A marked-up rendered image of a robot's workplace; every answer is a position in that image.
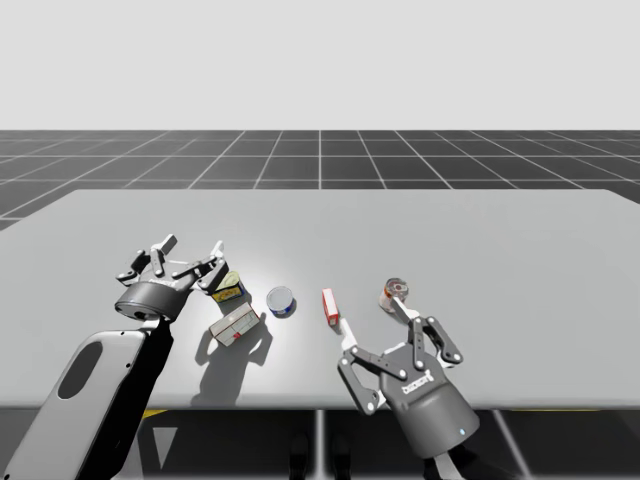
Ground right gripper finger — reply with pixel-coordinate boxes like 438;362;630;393
337;319;407;416
390;296;465;372

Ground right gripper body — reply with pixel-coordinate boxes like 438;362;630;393
378;343;482;459

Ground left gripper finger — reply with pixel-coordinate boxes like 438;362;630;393
171;240;227;297
115;233;180;287

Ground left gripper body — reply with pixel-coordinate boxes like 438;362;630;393
113;276;195;324

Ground green and blue rectangular can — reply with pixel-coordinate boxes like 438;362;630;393
211;270;247;305

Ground red and white carton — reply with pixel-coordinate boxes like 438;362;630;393
208;301;262;348

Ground blue flat can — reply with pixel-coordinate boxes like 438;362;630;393
265;285;298;319

